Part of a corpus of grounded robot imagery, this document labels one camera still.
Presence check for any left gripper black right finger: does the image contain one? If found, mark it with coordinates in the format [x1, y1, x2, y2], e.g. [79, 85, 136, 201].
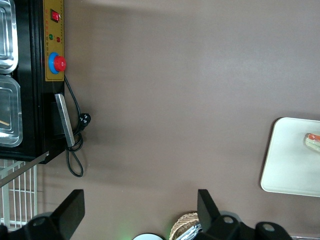
[196, 188, 251, 240]

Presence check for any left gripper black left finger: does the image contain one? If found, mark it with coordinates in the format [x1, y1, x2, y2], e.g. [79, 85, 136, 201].
[24, 189, 86, 240]

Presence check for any plastic-wrapped triangle sandwich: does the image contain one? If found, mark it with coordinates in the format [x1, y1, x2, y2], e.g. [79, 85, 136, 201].
[303, 132, 320, 153]

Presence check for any beige plastic serving tray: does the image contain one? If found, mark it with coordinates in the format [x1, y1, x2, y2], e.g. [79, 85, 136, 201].
[259, 116, 320, 199]

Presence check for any stainless steel food tray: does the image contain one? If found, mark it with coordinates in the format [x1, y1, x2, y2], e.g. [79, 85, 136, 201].
[0, 74, 24, 148]
[0, 0, 20, 75]

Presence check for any aluminium foil container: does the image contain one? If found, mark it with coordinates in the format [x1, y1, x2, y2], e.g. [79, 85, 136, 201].
[183, 221, 203, 240]

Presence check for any light wicker basket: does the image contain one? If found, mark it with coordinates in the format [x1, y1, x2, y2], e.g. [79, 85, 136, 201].
[169, 211, 201, 240]

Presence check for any silver metal bar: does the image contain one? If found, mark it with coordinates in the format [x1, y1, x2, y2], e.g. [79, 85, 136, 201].
[0, 151, 50, 189]

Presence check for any black sealing machine yellow panel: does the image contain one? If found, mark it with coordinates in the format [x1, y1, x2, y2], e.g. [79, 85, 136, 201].
[0, 0, 76, 165]

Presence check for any white wire rack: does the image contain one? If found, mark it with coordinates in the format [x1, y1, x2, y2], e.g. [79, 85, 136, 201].
[0, 159, 39, 231]

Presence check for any black power cable with plug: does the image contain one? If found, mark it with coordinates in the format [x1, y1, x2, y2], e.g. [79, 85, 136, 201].
[63, 74, 92, 179]

